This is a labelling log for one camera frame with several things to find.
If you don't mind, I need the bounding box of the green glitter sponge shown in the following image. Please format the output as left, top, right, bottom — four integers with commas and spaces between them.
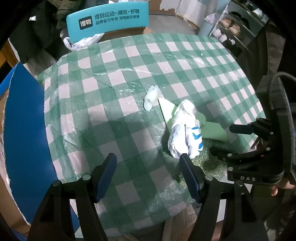
191, 139, 227, 181

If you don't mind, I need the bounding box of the light green cloth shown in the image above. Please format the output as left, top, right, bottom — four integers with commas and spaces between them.
158, 98, 227, 142

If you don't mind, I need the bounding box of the white blue striped bag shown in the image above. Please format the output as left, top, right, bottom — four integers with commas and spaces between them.
168, 99, 203, 159

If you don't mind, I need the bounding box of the person right hand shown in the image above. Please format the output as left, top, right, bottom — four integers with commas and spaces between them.
270, 178, 295, 196

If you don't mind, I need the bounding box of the green checkered tablecloth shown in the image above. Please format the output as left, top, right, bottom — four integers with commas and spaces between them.
37, 33, 264, 237

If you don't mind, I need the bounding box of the small white crumpled paper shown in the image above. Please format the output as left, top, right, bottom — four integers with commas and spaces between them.
144, 85, 159, 112

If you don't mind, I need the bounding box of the grey shoe rack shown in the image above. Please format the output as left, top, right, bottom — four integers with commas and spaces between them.
198, 1, 269, 58

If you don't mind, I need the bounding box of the white plastic bag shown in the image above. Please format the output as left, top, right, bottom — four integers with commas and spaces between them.
63, 33, 104, 52

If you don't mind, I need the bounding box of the teal shoe box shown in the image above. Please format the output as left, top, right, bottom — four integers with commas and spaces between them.
66, 1, 149, 43

